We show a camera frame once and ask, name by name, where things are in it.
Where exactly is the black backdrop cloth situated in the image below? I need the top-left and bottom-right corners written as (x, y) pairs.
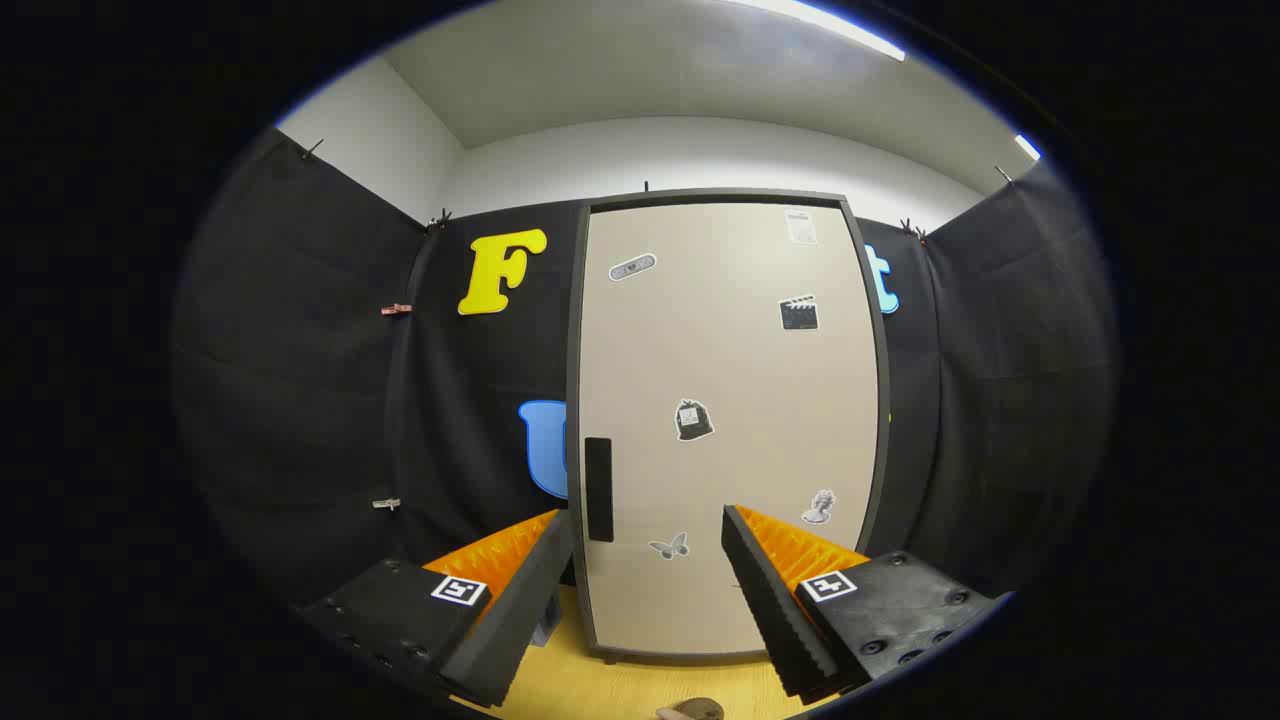
top-left (170, 125), bottom-right (1116, 611)

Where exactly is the long ceiling light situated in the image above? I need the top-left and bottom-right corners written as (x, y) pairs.
top-left (730, 0), bottom-right (907, 63)

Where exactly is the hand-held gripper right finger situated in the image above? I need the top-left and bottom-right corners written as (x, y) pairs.
top-left (721, 504), bottom-right (1011, 705)

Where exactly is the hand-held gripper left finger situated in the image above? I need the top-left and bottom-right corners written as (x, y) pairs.
top-left (293, 508), bottom-right (576, 709)

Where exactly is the black cabinet door handle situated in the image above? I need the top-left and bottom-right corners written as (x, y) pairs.
top-left (584, 437), bottom-right (614, 543)

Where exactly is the dark grey shoe cabinet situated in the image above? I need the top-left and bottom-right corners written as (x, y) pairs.
top-left (565, 187), bottom-right (893, 666)

